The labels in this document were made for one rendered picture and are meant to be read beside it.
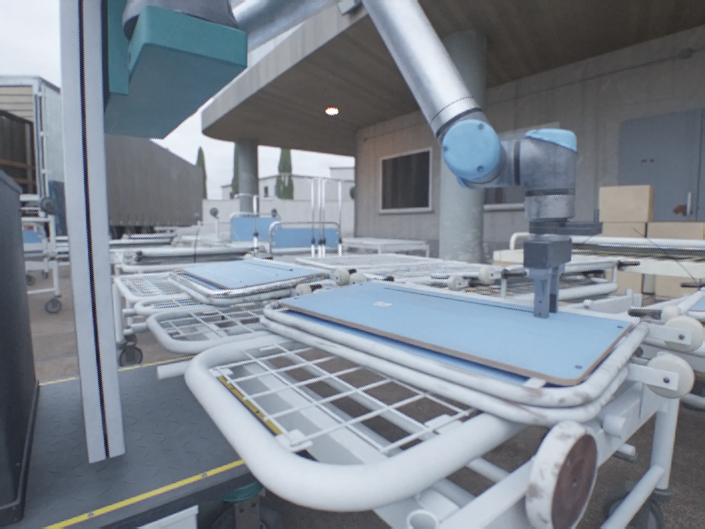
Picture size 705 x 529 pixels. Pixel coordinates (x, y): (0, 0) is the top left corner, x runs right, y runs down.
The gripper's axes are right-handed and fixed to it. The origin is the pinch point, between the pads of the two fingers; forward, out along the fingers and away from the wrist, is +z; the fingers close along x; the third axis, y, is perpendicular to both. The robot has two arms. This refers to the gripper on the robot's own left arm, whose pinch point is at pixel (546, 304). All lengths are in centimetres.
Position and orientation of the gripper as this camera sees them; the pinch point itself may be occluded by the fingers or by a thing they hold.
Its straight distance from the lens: 86.8
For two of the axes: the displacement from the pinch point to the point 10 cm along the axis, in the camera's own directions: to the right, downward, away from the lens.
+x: -7.3, 1.2, -6.7
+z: 0.3, 9.9, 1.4
